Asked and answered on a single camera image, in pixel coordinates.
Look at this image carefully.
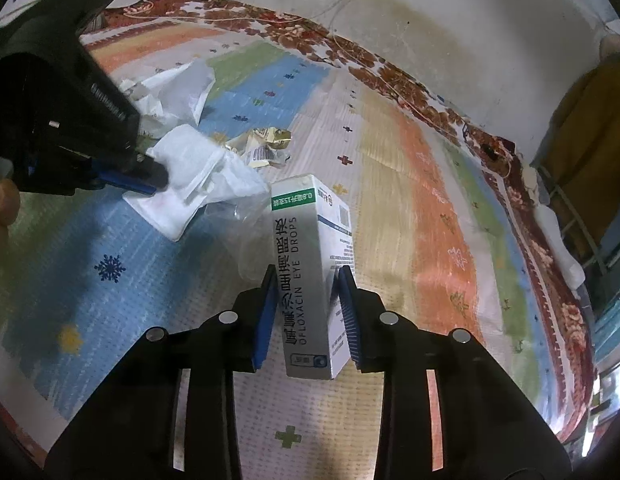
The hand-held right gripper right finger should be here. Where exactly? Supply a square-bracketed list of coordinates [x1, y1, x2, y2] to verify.
[336, 265, 573, 480]

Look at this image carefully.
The white plastic bag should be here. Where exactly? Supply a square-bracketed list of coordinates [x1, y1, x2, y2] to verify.
[117, 57, 216, 138]

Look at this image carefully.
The white medicine box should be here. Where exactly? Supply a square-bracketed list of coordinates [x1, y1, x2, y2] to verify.
[270, 174, 356, 381]

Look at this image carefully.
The white rolled cloth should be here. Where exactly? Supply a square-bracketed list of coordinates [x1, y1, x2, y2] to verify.
[532, 202, 588, 286]

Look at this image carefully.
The small black device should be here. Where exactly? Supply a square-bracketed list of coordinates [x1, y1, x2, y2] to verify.
[482, 142, 516, 161]

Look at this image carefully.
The floral brown blanket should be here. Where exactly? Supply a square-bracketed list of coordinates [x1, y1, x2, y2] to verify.
[97, 0, 598, 443]

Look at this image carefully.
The blue white wrapper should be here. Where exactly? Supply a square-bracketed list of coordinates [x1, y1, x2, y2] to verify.
[122, 125, 271, 242]

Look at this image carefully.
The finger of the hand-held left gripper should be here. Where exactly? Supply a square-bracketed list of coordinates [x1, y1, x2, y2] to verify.
[97, 150, 170, 188]
[87, 166, 157, 197]

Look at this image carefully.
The yellow hanging cloth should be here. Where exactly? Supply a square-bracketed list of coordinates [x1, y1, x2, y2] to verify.
[532, 52, 620, 206]

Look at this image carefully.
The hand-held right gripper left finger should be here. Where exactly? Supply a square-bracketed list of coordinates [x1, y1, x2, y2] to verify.
[47, 262, 278, 480]

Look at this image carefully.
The person's left hand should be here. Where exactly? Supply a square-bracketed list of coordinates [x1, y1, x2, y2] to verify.
[0, 177, 21, 241]

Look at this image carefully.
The striped colourful mat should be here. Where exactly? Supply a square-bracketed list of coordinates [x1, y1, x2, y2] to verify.
[0, 25, 566, 461]

